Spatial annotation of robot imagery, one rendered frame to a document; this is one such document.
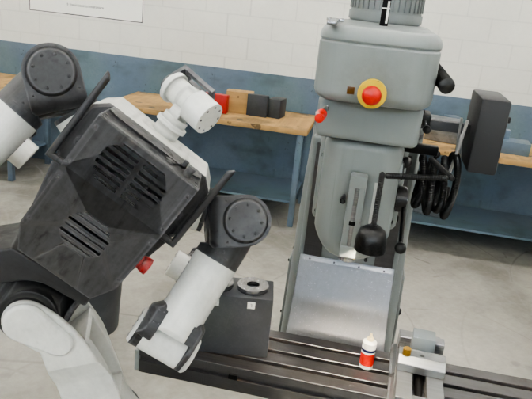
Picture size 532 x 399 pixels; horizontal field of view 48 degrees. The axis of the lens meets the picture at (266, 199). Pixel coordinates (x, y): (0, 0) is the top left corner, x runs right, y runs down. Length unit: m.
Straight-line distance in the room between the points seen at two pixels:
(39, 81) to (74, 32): 5.40
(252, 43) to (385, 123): 4.51
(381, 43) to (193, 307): 0.65
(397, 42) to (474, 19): 4.48
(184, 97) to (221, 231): 0.26
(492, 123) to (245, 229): 0.89
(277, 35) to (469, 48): 1.72
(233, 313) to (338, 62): 0.77
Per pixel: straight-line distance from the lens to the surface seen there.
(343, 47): 1.30
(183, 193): 0.98
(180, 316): 1.15
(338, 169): 1.48
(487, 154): 1.78
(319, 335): 2.02
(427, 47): 1.30
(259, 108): 5.37
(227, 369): 1.74
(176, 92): 1.16
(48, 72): 1.10
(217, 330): 1.74
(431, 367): 1.70
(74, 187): 1.02
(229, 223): 1.09
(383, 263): 2.05
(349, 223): 1.47
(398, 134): 1.41
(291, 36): 5.78
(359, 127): 1.41
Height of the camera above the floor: 1.94
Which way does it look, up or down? 19 degrees down
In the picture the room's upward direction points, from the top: 6 degrees clockwise
